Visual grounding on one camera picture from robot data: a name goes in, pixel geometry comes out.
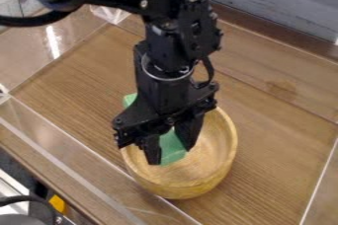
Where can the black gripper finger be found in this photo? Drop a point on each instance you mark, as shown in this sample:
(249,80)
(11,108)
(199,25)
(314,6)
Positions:
(187,130)
(152,149)

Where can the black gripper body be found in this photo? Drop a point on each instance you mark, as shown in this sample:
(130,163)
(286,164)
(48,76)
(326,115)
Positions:
(168,97)

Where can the green rectangular block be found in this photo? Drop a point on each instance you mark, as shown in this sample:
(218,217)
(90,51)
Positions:
(172,148)

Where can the brown wooden bowl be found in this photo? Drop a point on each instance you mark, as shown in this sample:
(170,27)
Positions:
(200,171)

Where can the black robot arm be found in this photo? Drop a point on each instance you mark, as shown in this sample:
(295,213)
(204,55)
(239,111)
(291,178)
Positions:
(172,68)

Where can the clear acrylic front barrier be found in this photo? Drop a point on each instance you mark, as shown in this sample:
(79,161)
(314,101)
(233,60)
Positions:
(92,184)

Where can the yellow label sticker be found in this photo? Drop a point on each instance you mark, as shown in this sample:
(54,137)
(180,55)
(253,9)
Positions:
(58,203)

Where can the clear acrylic corner bracket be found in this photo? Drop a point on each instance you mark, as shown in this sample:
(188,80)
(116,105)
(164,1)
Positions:
(111,15)

